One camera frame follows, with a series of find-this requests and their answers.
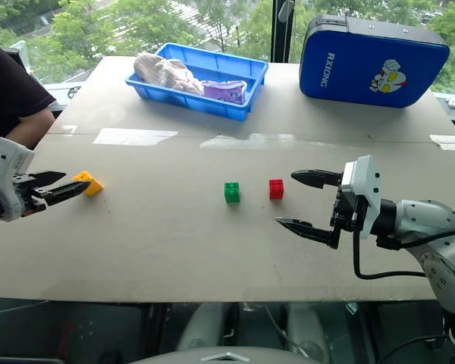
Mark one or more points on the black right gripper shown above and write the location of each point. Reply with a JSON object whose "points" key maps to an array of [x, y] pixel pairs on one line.
{"points": [[347, 212]]}

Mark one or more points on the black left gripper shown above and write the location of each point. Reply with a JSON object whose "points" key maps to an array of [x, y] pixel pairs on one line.
{"points": [[28, 199]]}

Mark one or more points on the yellow building block cube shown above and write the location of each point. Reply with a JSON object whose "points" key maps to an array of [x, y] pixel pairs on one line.
{"points": [[95, 186]]}

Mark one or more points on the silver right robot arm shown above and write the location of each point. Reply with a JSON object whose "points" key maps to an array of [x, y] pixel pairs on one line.
{"points": [[432, 220]]}

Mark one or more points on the person's bare forearm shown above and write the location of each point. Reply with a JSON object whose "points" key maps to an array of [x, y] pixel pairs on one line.
{"points": [[32, 127]]}

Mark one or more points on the red building block cube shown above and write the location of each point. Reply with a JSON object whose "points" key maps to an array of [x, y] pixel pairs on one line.
{"points": [[276, 190]]}

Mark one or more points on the green building block cube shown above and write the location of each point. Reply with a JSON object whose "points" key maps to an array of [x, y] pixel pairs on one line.
{"points": [[232, 193]]}

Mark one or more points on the person in black shirt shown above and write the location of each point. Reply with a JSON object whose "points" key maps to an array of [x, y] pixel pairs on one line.
{"points": [[7, 87]]}

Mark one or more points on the white robot leg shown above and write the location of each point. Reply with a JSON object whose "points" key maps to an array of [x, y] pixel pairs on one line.
{"points": [[203, 326], [307, 330]]}

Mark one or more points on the purple packaged item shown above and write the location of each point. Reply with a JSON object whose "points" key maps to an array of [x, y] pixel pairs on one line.
{"points": [[227, 91]]}

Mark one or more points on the blue hard case with cartoon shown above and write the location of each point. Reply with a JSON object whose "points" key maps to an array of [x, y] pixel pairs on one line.
{"points": [[364, 64]]}

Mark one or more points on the pink crumpled cloth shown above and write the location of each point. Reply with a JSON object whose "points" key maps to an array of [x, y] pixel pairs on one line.
{"points": [[167, 72]]}

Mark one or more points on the blue plastic bin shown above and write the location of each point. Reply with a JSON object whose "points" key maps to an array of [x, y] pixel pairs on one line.
{"points": [[227, 68]]}

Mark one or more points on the silver robot torso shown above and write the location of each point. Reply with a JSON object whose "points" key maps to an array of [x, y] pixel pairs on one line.
{"points": [[220, 357]]}

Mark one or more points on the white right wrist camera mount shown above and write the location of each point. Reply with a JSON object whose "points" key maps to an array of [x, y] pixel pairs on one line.
{"points": [[368, 182]]}

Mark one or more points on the black window frame post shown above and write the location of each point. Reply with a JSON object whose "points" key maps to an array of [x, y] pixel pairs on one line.
{"points": [[280, 26]]}

